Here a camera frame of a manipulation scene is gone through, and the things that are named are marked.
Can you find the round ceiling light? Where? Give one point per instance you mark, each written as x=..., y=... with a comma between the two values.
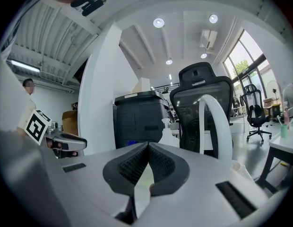
x=169, y=61
x=213, y=18
x=203, y=55
x=158, y=22

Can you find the white spray bottle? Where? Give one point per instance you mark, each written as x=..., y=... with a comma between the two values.
x=167, y=137

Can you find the black head-mounted camera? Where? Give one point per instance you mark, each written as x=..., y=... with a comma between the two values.
x=92, y=5

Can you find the black mesh office chair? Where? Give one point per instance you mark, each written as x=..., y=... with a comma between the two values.
x=191, y=103

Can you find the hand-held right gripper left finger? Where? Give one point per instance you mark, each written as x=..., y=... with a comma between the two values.
x=89, y=174

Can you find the brown cardboard box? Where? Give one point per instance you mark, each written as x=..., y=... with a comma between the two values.
x=70, y=123

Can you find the large glass window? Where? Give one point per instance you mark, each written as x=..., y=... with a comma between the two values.
x=245, y=65

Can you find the green cup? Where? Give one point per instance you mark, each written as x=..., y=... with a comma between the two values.
x=284, y=131

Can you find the white table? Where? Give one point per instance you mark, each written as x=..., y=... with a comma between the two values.
x=283, y=145

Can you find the black office printer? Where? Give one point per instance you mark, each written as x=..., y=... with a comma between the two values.
x=139, y=119

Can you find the person's left hand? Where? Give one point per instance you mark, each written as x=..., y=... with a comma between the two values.
x=54, y=144

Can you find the yellow stool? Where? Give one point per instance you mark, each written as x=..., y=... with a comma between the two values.
x=276, y=110

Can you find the fluorescent tube light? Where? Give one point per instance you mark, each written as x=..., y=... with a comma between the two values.
x=24, y=65

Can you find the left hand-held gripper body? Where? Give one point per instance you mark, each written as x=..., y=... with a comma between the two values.
x=36, y=126

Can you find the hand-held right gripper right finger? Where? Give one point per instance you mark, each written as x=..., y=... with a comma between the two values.
x=198, y=174

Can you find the ceiling air conditioner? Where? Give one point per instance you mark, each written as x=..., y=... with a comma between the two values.
x=209, y=39

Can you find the black office chair with headrest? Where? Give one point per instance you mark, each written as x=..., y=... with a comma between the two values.
x=256, y=117

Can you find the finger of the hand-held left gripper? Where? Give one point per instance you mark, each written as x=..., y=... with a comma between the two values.
x=71, y=141

